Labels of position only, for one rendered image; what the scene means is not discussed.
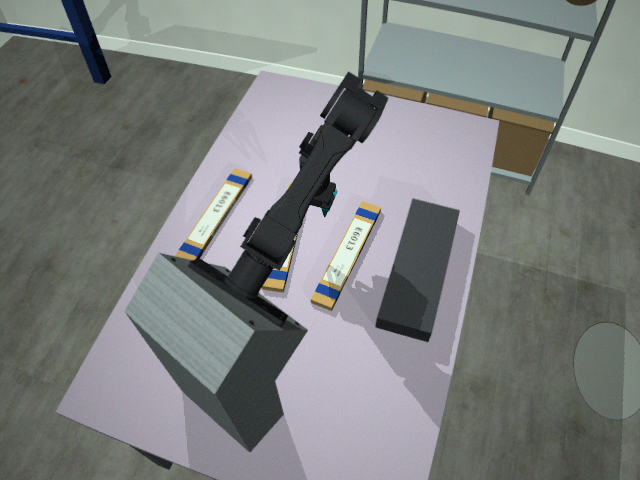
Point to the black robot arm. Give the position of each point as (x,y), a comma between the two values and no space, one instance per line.
(273,239)

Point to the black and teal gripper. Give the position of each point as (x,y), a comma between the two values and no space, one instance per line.
(324,199)

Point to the white box with label and blue band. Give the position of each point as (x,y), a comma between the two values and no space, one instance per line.
(277,279)

